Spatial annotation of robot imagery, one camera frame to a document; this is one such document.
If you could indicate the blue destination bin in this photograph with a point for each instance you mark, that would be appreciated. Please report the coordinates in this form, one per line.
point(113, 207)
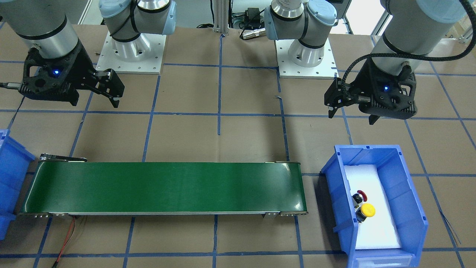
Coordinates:
point(14, 162)

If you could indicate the green conveyor belt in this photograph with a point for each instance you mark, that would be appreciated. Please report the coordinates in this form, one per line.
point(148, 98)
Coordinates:
point(165, 188)

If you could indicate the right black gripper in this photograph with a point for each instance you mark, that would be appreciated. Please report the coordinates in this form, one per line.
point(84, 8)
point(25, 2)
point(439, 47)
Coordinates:
point(79, 66)

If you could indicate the red push button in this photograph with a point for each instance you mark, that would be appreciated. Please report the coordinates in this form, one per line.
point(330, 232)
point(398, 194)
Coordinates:
point(359, 198)

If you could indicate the black power adapter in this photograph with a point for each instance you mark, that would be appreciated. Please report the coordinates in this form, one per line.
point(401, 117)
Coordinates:
point(252, 17)

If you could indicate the white foam pad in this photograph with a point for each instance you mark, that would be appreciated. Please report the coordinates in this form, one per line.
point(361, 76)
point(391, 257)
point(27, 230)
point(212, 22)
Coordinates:
point(378, 231)

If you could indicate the blue bin with buttons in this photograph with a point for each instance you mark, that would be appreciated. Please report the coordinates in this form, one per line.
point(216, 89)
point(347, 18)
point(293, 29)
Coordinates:
point(408, 214)

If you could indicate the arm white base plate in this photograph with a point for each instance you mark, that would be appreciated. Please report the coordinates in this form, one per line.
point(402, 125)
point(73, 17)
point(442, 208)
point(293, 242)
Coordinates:
point(298, 61)
point(141, 56)

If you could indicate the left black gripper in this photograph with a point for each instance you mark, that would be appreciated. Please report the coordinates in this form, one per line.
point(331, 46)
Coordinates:
point(361, 79)

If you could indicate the yellow push button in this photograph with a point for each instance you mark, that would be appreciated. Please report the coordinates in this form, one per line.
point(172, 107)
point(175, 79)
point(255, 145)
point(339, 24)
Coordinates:
point(365, 211)

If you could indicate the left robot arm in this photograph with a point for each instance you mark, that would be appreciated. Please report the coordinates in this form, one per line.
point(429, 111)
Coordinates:
point(415, 29)

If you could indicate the aluminium profile post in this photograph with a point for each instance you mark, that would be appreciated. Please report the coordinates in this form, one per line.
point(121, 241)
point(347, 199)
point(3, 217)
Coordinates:
point(221, 10)

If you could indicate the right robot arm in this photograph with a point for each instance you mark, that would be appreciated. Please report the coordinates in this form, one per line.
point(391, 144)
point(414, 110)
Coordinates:
point(42, 25)

